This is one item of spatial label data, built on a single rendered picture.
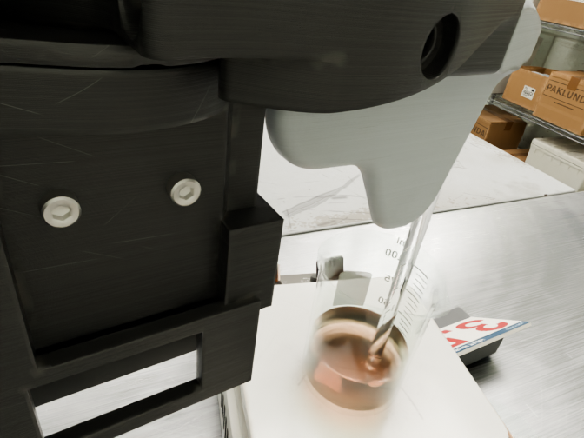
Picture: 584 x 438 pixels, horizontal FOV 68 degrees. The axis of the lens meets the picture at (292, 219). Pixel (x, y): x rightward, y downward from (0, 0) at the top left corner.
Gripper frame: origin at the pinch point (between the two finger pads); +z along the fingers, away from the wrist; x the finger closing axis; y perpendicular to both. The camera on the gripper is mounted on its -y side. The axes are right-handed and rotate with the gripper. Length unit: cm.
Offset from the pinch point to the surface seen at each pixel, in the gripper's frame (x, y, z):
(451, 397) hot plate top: 2.5, 17.0, 3.8
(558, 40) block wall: -135, 24, 264
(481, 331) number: -2.4, 22.6, 15.9
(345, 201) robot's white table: -26.7, 25.6, 21.9
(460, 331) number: -3.7, 23.6, 15.4
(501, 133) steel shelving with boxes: -129, 76, 233
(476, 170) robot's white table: -27, 25, 48
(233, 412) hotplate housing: -3.0, 19.4, -5.2
